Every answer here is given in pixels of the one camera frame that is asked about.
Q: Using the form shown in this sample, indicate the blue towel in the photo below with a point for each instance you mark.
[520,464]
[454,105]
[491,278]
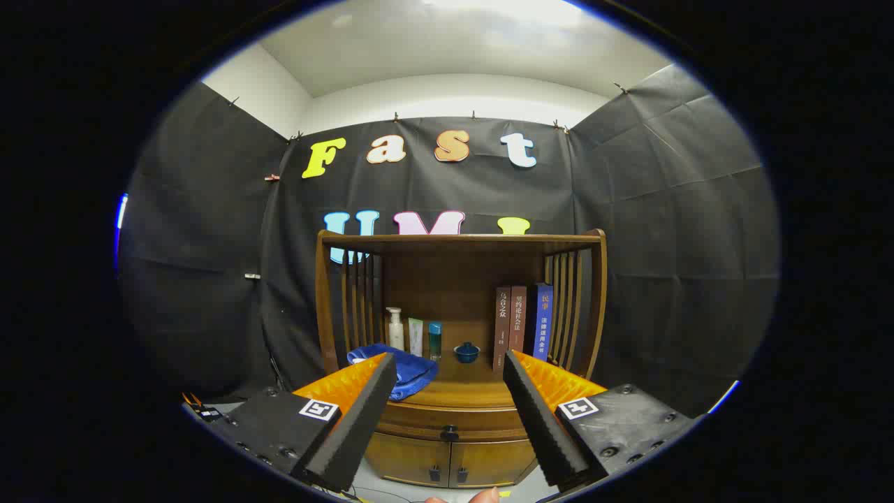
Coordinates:
[412,370]

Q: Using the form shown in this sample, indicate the blue lidded teacup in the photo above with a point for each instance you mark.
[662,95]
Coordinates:
[466,354]

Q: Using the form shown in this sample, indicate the wooden cabinet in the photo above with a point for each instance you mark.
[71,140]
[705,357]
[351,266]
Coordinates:
[447,279]

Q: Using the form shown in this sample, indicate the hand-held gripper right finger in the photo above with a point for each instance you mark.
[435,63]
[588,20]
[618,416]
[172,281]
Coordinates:
[538,426]

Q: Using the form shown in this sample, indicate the dark brown book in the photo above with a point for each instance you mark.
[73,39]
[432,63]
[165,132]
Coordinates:
[501,328]

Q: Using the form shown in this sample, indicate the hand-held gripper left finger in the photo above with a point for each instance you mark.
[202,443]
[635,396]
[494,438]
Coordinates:
[363,426]

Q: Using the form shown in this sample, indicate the black floor device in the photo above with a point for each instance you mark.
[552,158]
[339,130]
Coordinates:
[207,412]

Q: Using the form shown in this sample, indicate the blue book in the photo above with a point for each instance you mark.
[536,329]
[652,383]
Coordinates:
[543,321]

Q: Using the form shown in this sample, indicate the reddish brown book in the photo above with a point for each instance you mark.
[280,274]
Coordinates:
[517,318]

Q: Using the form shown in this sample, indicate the wooden drawer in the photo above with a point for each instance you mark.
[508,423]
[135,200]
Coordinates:
[419,423]

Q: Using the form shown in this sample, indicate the teal bottle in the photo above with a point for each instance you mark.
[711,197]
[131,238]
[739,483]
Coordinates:
[435,339]

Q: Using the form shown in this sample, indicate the black drawer knob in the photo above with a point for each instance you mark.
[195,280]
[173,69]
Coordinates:
[450,433]

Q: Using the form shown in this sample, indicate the wooden cabinet door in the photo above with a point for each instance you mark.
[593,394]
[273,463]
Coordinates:
[489,461]
[405,457]

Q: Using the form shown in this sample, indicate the white green tube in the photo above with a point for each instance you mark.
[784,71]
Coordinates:
[415,339]

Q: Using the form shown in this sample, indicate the wooden countertop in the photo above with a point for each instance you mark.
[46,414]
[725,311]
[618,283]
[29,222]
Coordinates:
[475,388]

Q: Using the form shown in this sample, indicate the white pump bottle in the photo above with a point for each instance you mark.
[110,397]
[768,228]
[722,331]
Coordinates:
[396,335]

